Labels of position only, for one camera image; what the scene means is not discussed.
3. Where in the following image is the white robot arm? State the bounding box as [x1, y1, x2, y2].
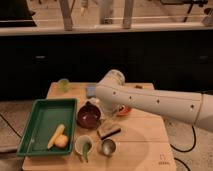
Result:
[95, 70, 213, 132]

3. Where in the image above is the orange bowl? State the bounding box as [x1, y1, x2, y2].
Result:
[116, 105, 132, 116]

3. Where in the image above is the purple bowl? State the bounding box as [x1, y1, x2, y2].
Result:
[77, 101, 101, 129]

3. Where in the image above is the wooden brush block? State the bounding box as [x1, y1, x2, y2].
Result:
[97, 124, 121, 140]

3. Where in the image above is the blue sponge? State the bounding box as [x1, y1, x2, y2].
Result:
[86, 84, 95, 98]

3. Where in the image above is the small metal cup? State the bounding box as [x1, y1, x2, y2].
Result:
[101, 139, 116, 156]

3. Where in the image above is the white cup with green item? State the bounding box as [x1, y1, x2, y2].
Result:
[75, 135, 93, 162]

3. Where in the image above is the brown grape cluster toy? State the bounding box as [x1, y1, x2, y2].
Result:
[135, 85, 143, 89]

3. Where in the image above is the yellow banana toy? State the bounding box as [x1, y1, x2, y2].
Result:
[47, 124, 65, 149]

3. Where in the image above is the orange fruit toy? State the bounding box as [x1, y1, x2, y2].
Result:
[54, 134, 69, 148]

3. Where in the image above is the green translucent cup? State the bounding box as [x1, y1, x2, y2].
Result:
[58, 78, 69, 92]

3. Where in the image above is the green plastic tray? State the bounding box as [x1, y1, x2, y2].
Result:
[17, 98, 77, 156]

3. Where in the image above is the black cable right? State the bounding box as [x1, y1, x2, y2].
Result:
[169, 125, 198, 171]

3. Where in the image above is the black cable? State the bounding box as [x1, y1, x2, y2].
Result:
[169, 125, 198, 171]
[0, 113, 23, 140]

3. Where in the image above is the black cable left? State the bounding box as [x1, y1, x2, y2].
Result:
[0, 113, 23, 140]

